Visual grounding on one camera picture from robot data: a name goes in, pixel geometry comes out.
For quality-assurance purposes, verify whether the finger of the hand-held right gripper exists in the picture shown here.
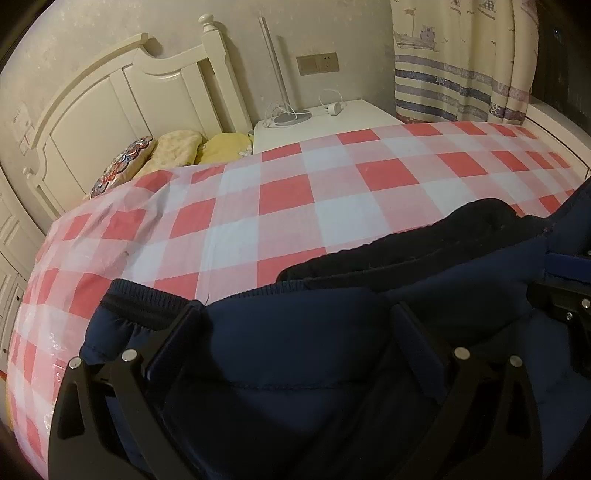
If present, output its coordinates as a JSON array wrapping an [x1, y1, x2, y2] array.
[[526, 279, 591, 326], [547, 251, 591, 280]]

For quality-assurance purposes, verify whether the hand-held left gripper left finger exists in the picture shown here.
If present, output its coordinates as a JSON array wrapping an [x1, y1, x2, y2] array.
[[48, 302, 204, 480]]

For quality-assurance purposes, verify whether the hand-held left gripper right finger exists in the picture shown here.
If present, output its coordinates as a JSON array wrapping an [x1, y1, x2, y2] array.
[[390, 302, 555, 480]]

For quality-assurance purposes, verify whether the blue padded zip jacket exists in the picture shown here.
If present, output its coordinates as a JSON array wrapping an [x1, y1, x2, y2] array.
[[78, 178, 591, 480]]

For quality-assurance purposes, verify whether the white window ledge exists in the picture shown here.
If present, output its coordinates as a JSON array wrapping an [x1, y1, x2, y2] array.
[[525, 103, 591, 182]]

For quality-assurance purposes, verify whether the white wardrobe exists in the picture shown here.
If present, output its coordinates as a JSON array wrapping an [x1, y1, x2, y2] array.
[[0, 174, 45, 334]]

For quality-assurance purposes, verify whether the embroidered floral pillow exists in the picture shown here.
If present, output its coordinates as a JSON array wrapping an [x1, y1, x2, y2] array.
[[85, 136, 156, 199]]

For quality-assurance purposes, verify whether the pink white checked cloth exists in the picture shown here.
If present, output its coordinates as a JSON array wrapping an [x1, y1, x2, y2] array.
[[0, 121, 583, 467]]

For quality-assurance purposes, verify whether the pale yellow pillow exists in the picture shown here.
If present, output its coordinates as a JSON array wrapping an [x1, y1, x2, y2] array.
[[139, 130, 206, 179]]

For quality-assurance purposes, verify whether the dark window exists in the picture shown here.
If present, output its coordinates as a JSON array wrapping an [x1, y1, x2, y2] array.
[[531, 0, 591, 112]]

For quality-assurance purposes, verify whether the boat print curtain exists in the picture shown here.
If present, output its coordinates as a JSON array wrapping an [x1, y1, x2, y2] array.
[[390, 0, 542, 126]]

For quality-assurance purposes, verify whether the white nightstand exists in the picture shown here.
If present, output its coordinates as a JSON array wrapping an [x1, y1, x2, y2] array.
[[252, 99, 403, 156]]

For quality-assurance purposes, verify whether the white wooden bed headboard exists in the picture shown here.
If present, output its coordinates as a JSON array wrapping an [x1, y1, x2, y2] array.
[[23, 13, 253, 219]]

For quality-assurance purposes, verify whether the white desk lamp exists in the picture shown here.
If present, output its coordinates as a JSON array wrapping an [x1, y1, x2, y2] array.
[[257, 17, 313, 127]]

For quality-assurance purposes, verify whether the white charger with cable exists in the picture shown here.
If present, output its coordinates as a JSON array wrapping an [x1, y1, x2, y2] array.
[[318, 89, 348, 116]]

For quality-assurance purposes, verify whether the gold wall socket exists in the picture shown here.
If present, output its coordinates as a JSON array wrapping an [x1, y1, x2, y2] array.
[[295, 53, 341, 76]]

